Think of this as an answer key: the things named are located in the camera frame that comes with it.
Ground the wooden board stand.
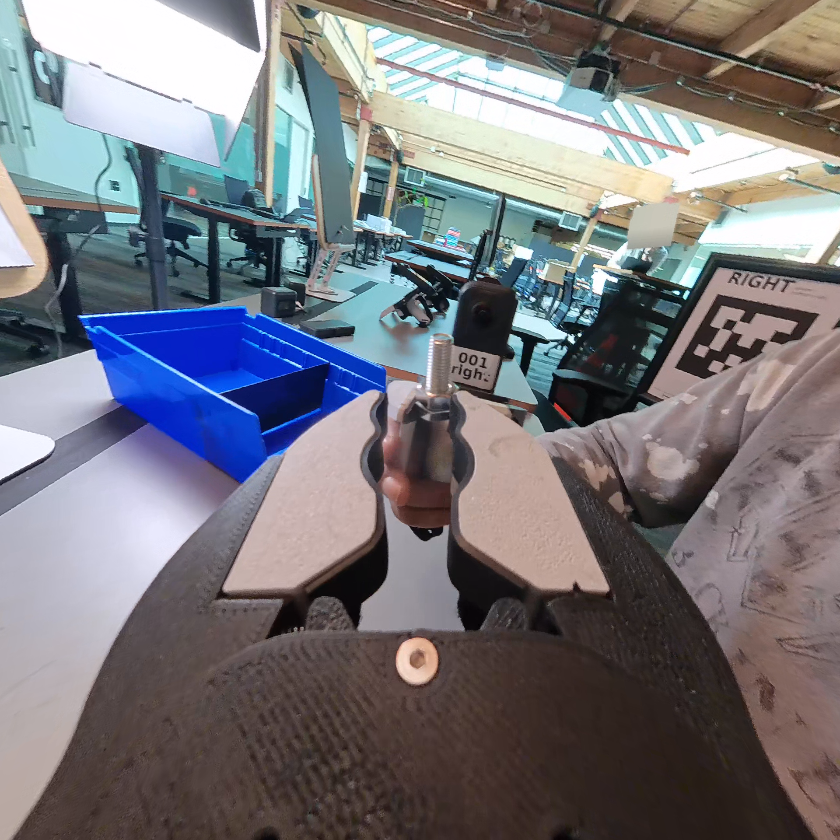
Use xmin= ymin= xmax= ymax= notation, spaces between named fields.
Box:
xmin=0 ymin=161 xmax=50 ymax=299

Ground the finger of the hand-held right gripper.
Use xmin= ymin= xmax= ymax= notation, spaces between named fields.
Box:
xmin=386 ymin=379 xmax=427 ymax=480
xmin=425 ymin=412 xmax=459 ymax=484

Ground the person's right forearm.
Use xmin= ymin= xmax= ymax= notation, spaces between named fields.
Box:
xmin=538 ymin=331 xmax=840 ymax=529

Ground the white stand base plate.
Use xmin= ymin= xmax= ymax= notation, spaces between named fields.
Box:
xmin=0 ymin=423 xmax=55 ymax=487

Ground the black strapped hand-held device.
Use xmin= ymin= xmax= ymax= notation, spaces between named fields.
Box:
xmin=379 ymin=266 xmax=434 ymax=326
xmin=420 ymin=262 xmax=455 ymax=312

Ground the person's right hand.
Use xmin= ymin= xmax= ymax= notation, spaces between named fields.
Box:
xmin=381 ymin=433 xmax=454 ymax=529

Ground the black framed marker board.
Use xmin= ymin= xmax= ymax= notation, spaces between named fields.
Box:
xmin=640 ymin=252 xmax=840 ymax=403

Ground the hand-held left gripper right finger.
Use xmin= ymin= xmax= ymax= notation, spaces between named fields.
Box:
xmin=448 ymin=391 xmax=613 ymax=621

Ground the black divider in blue bin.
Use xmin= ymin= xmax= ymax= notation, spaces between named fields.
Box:
xmin=220 ymin=362 xmax=330 ymax=434

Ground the grey table with wooden edge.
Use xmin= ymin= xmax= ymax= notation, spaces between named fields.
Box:
xmin=220 ymin=279 xmax=539 ymax=411

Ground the white light panel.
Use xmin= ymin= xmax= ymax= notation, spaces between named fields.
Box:
xmin=20 ymin=0 xmax=270 ymax=168

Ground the black mesh office chair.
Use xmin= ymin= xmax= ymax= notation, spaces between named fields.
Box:
xmin=548 ymin=279 xmax=690 ymax=427

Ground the row of office chairs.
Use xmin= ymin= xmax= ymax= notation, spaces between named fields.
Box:
xmin=499 ymin=246 xmax=601 ymax=329

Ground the dark far office desk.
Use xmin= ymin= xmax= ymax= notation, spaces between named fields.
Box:
xmin=386 ymin=239 xmax=480 ymax=283

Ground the black panel on wooden stand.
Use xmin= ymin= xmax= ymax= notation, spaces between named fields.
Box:
xmin=289 ymin=42 xmax=368 ymax=299

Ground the blue plastic bin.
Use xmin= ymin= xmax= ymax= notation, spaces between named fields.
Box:
xmin=79 ymin=306 xmax=388 ymax=483

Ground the black standing panel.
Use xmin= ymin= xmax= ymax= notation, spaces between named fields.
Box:
xmin=469 ymin=190 xmax=506 ymax=283

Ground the wooden-top office desk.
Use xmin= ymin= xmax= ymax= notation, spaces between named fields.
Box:
xmin=161 ymin=192 xmax=316 ymax=303
xmin=13 ymin=184 xmax=139 ymax=342

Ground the dark light stand pole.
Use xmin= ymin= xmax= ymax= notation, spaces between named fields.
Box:
xmin=125 ymin=147 xmax=173 ymax=309

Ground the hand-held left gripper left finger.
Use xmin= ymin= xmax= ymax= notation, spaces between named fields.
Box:
xmin=222 ymin=390 xmax=389 ymax=608

